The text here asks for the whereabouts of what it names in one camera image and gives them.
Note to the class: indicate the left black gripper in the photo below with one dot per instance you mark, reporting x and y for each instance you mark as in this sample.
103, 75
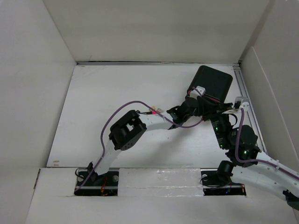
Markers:
195, 114

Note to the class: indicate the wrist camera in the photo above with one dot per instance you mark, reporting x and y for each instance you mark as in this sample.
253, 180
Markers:
241, 103
197, 91

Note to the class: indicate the aluminium rail right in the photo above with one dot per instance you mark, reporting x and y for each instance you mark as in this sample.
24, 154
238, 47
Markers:
250, 117

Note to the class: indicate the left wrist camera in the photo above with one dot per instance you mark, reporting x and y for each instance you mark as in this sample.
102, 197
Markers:
197, 91

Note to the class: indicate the black drawer cabinet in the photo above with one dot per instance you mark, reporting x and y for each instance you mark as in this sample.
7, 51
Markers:
215, 82

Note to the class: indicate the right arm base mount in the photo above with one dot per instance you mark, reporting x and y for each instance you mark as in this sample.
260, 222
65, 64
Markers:
217, 181

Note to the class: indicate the pink capped black marker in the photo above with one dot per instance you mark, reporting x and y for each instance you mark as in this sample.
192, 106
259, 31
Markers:
149, 112

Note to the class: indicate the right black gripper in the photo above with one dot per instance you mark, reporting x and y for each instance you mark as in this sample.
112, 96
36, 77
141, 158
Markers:
209, 107

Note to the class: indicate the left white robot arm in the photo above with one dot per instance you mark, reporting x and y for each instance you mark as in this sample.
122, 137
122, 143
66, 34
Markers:
128, 129

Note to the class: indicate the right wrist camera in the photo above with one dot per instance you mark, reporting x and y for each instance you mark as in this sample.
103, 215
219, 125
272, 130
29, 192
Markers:
241, 103

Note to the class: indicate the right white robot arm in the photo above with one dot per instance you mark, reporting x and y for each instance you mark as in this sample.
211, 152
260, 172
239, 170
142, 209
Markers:
246, 163

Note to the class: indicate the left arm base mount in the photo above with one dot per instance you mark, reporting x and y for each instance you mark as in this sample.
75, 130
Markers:
96, 185

